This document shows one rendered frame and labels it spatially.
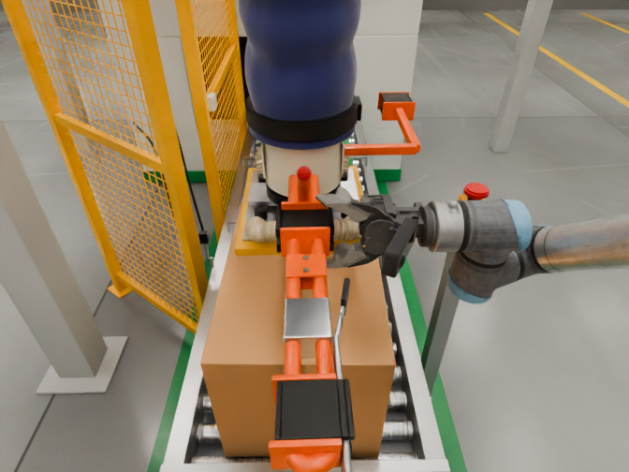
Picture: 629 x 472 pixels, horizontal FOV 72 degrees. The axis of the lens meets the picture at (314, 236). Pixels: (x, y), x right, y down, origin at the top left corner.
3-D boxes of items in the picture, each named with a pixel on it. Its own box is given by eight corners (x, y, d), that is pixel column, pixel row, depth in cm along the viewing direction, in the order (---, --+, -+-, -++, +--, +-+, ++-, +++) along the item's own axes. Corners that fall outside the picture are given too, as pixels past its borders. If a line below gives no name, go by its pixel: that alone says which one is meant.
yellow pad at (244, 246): (248, 173, 116) (246, 156, 113) (285, 172, 116) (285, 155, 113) (234, 257, 89) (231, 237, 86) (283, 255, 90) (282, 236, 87)
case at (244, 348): (252, 291, 160) (241, 200, 135) (360, 292, 160) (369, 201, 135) (224, 457, 113) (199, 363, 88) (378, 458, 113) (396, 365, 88)
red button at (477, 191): (459, 193, 130) (461, 181, 127) (482, 193, 130) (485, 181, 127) (465, 206, 124) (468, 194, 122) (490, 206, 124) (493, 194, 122)
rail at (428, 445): (348, 133, 301) (350, 106, 289) (356, 133, 301) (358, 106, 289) (415, 494, 119) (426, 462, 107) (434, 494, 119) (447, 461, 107)
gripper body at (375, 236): (355, 228, 82) (418, 227, 82) (360, 258, 75) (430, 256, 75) (358, 193, 77) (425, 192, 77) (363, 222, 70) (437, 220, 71)
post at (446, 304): (412, 386, 191) (459, 193, 129) (428, 385, 191) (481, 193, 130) (416, 400, 186) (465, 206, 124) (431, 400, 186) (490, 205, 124)
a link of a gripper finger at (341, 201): (314, 182, 73) (356, 207, 77) (315, 200, 69) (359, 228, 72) (325, 169, 72) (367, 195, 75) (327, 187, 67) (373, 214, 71)
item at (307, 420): (274, 398, 53) (271, 374, 50) (334, 396, 53) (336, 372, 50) (270, 470, 46) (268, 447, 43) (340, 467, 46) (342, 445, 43)
